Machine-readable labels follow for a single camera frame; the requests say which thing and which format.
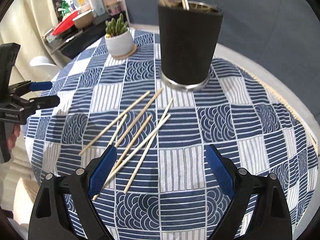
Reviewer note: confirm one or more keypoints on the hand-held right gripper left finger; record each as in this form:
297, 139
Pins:
102, 172

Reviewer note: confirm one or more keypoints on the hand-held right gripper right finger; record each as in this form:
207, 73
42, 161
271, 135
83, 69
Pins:
220, 172

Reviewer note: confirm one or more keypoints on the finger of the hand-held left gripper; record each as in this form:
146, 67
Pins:
40, 86
47, 101

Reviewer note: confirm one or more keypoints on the pile of chopsticks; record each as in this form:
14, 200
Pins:
140, 130

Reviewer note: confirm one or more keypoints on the black cylindrical cup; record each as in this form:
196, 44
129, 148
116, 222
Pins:
187, 45

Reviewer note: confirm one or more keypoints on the person's left hand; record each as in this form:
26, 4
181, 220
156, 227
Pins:
14, 136

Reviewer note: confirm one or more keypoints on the blue white patterned tablecloth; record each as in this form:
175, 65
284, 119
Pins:
225, 135

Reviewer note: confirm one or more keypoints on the black side desk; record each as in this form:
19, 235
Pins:
80, 42

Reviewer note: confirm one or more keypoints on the red plate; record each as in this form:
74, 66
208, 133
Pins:
63, 25

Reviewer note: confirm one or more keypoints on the beige bowl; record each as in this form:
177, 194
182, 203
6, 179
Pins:
83, 20

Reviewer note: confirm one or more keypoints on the green packet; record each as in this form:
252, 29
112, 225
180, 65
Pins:
65, 7

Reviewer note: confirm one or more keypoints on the succulent in white pot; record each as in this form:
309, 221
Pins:
118, 41

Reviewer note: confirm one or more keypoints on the yellow bottle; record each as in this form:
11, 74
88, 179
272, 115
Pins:
81, 1

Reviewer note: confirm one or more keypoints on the round wooden coaster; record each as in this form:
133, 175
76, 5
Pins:
130, 52

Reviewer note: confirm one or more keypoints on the pink jar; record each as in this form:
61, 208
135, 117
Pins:
113, 6

